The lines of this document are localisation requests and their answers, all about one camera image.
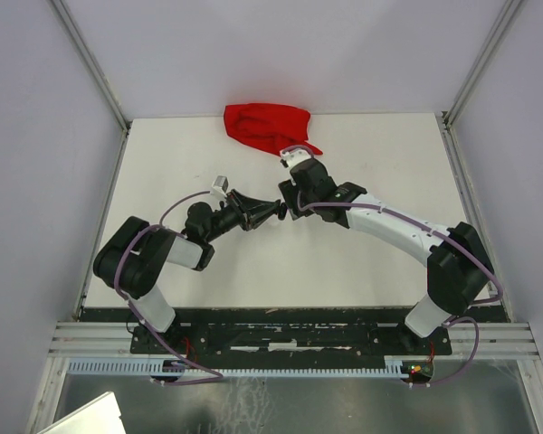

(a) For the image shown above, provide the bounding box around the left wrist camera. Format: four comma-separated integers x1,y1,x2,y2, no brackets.
210,175,229,200

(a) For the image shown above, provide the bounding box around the red crumpled cloth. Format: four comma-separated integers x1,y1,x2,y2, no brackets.
223,103,323,156

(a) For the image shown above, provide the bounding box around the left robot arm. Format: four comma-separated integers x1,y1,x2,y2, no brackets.
92,190,287,353

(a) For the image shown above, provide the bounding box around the black round charging case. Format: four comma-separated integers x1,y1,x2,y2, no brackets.
276,202,289,221

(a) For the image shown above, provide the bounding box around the left aluminium corner post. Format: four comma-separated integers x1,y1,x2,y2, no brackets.
47,0,131,132

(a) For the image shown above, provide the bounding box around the aluminium corner post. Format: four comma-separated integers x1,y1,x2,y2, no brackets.
47,0,131,132
443,0,527,130

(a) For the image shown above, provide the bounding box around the aluminium frame rail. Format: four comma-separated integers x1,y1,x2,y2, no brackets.
49,322,539,360

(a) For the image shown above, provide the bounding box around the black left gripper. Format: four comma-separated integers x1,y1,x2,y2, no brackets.
205,188,279,242

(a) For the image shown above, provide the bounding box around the white cable duct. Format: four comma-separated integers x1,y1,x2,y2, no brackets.
66,354,411,376

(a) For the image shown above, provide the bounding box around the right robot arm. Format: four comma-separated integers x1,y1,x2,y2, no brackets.
279,148,497,354

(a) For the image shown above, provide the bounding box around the right aluminium corner post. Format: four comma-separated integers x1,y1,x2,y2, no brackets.
443,0,527,130

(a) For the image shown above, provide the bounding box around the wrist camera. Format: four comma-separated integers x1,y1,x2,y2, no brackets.
210,175,229,200
280,146,315,169

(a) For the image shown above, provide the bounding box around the metal sheet plate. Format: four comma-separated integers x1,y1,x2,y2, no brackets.
39,392,126,434

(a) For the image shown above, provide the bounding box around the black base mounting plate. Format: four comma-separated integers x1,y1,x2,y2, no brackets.
129,316,453,367

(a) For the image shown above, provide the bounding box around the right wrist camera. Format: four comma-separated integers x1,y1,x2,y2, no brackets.
280,146,315,169

